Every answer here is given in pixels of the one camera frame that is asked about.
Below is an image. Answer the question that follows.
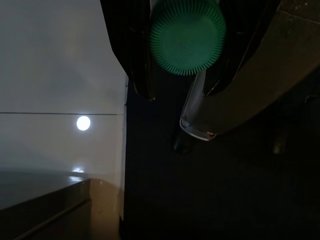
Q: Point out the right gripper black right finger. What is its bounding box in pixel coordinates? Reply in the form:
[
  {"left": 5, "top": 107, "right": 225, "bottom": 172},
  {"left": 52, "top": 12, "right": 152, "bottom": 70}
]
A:
[{"left": 202, "top": 0, "right": 281, "bottom": 98}]

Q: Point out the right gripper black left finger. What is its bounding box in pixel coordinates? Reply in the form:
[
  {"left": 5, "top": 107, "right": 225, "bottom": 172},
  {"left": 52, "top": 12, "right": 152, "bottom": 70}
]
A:
[{"left": 99, "top": 0, "right": 161, "bottom": 102}]

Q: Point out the steel fridge lower door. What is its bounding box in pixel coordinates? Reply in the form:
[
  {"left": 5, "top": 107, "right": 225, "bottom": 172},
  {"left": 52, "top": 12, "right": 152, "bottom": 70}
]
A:
[{"left": 0, "top": 171, "right": 91, "bottom": 240}]

